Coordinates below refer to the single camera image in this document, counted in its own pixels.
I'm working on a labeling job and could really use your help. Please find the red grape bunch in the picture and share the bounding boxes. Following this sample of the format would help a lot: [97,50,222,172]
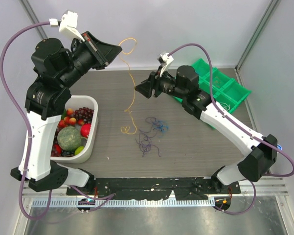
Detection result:
[73,107,94,125]

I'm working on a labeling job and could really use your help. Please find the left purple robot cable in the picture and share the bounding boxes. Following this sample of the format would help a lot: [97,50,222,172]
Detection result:
[0,21,54,221]

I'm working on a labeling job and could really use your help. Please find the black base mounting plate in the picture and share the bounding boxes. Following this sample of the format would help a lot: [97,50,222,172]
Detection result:
[77,177,241,201]

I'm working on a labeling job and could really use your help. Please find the white slotted cable duct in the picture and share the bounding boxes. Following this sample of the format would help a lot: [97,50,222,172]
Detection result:
[31,197,216,208]

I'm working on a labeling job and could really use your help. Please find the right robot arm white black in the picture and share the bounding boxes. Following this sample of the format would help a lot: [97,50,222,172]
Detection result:
[135,65,277,193]

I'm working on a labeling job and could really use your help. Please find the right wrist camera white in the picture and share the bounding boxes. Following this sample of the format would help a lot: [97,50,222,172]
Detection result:
[158,52,174,77]

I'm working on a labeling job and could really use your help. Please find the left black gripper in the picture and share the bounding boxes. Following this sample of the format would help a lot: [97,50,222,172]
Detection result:
[59,31,122,89]

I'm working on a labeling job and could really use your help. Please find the red apple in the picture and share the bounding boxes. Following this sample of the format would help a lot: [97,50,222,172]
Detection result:
[80,123,91,138]

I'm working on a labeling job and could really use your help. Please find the green compartment bin tray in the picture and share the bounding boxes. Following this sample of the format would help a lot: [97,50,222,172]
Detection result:
[171,57,252,130]

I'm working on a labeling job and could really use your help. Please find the small peach fruits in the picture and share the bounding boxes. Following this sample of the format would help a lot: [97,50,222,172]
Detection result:
[58,108,77,128]

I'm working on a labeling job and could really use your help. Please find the white plastic fruit basket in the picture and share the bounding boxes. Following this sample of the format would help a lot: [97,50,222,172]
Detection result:
[50,95,98,164]

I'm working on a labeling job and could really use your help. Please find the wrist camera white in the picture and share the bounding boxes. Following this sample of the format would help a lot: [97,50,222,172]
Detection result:
[49,10,85,42]
[158,52,174,77]

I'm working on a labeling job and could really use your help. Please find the green netted melon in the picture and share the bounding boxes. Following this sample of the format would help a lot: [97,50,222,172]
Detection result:
[57,126,82,151]

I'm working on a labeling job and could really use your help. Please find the yellow green small fruit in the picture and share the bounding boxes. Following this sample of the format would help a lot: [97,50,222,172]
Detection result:
[74,146,85,156]

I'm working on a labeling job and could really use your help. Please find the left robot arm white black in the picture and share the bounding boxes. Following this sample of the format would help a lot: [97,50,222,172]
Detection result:
[10,31,122,195]

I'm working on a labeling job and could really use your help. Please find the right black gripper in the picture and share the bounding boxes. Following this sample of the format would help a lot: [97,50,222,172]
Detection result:
[134,66,186,100]

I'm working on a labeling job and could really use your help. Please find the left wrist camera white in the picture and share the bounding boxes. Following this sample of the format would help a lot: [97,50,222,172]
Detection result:
[49,10,85,42]

